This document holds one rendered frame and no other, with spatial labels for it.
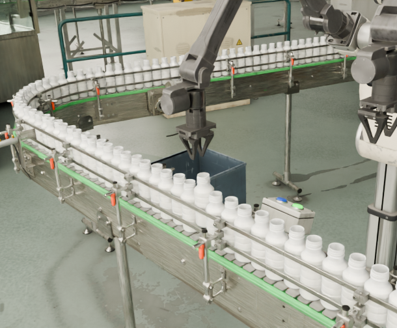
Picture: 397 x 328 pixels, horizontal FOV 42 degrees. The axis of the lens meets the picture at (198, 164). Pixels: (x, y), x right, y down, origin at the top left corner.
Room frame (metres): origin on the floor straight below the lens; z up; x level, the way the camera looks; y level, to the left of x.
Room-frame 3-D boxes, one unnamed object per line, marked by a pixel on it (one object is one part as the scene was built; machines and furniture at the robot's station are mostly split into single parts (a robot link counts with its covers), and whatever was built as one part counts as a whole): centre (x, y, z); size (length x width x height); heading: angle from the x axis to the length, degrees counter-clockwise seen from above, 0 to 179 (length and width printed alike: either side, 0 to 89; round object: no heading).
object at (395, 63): (1.12, -0.42, 1.57); 0.07 x 0.06 x 0.07; 130
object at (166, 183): (1.52, 0.10, 1.08); 0.06 x 0.06 x 0.17
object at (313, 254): (1.07, -0.27, 1.08); 0.06 x 0.06 x 0.17
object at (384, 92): (1.12, -0.43, 1.51); 0.10 x 0.07 x 0.07; 130
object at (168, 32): (6.08, -0.06, 0.59); 1.10 x 0.62 x 1.18; 112
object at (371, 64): (1.09, -0.40, 1.60); 0.12 x 0.09 x 0.12; 130
